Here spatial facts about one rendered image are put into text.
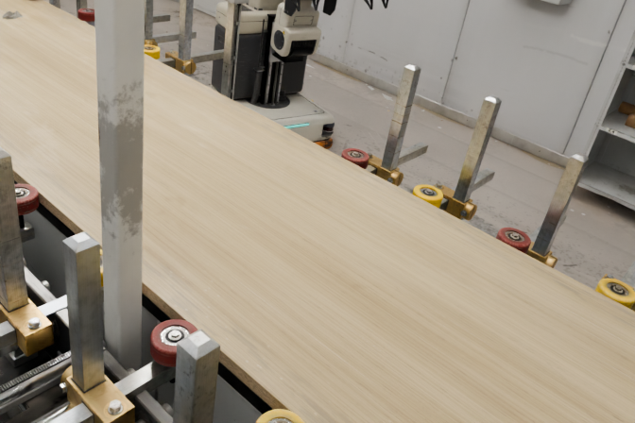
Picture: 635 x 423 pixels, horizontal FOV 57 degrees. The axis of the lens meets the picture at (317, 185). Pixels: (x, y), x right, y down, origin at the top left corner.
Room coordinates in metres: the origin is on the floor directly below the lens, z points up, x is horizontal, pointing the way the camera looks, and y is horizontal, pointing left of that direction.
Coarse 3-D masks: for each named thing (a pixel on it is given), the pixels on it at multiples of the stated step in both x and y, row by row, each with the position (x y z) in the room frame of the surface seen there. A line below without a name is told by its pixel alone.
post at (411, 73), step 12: (408, 72) 1.60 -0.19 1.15; (408, 84) 1.59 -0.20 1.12; (408, 96) 1.59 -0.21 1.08; (396, 108) 1.60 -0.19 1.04; (408, 108) 1.60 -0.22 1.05; (396, 120) 1.60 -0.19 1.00; (396, 132) 1.59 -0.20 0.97; (396, 144) 1.59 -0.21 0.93; (384, 156) 1.60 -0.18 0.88; (396, 156) 1.60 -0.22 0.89
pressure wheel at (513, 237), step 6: (504, 228) 1.25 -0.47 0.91; (510, 228) 1.26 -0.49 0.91; (516, 228) 1.26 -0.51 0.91; (498, 234) 1.23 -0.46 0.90; (504, 234) 1.23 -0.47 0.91; (510, 234) 1.23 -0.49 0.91; (516, 234) 1.23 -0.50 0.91; (522, 234) 1.24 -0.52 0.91; (504, 240) 1.20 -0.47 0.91; (510, 240) 1.21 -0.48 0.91; (516, 240) 1.22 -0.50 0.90; (522, 240) 1.22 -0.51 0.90; (528, 240) 1.22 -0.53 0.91; (516, 246) 1.19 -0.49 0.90; (522, 246) 1.19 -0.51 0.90; (528, 246) 1.20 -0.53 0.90
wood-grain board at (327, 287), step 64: (0, 0) 2.39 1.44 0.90; (0, 64) 1.73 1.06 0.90; (64, 64) 1.82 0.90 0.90; (0, 128) 1.31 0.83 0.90; (64, 128) 1.38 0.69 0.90; (192, 128) 1.51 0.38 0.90; (256, 128) 1.59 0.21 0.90; (64, 192) 1.08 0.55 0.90; (192, 192) 1.18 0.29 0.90; (256, 192) 1.23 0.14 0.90; (320, 192) 1.28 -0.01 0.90; (384, 192) 1.34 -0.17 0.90; (192, 256) 0.94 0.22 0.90; (256, 256) 0.98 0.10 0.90; (320, 256) 1.01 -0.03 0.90; (384, 256) 1.06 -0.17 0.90; (448, 256) 1.10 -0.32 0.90; (512, 256) 1.15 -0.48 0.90; (192, 320) 0.76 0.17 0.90; (256, 320) 0.79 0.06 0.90; (320, 320) 0.82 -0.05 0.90; (384, 320) 0.85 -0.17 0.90; (448, 320) 0.88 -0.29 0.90; (512, 320) 0.92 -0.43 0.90; (576, 320) 0.95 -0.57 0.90; (256, 384) 0.65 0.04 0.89; (320, 384) 0.67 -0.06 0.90; (384, 384) 0.69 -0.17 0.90; (448, 384) 0.72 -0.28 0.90; (512, 384) 0.74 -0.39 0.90; (576, 384) 0.77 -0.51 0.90
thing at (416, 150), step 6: (414, 144) 1.83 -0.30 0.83; (420, 144) 1.84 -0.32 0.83; (426, 144) 1.85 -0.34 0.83; (402, 150) 1.77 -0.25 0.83; (408, 150) 1.78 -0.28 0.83; (414, 150) 1.79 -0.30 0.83; (420, 150) 1.81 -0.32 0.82; (426, 150) 1.85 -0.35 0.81; (402, 156) 1.72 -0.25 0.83; (408, 156) 1.75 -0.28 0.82; (414, 156) 1.78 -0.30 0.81; (402, 162) 1.73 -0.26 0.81; (366, 168) 1.59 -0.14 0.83; (372, 168) 1.60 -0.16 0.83
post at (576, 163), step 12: (576, 156) 1.31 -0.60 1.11; (576, 168) 1.30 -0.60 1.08; (564, 180) 1.30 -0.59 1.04; (576, 180) 1.29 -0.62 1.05; (564, 192) 1.30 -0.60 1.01; (552, 204) 1.31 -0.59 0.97; (564, 204) 1.29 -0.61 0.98; (552, 216) 1.30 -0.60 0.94; (552, 228) 1.29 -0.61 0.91; (540, 240) 1.30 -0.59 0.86; (552, 240) 1.30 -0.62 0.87; (540, 252) 1.30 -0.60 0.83
